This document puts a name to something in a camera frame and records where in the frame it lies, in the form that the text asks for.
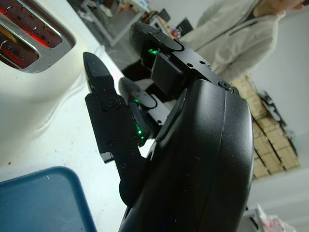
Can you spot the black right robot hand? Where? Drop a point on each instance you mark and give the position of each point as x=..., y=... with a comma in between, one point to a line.
x=198, y=149

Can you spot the blue plastic tray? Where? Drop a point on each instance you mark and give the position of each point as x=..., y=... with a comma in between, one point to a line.
x=41, y=203

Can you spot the black office chair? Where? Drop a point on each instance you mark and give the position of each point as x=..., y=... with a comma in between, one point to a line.
x=164, y=14
x=184, y=26

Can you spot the person in beige hoodie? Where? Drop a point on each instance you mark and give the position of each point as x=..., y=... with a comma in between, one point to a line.
x=241, y=41

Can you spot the white two-slot toaster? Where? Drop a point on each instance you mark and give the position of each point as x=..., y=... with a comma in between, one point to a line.
x=29, y=96

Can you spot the stack of cardboard boxes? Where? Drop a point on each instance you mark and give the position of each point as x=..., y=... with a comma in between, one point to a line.
x=272, y=145

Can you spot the white metal desk frame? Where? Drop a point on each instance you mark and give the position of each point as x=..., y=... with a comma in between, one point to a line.
x=116, y=29

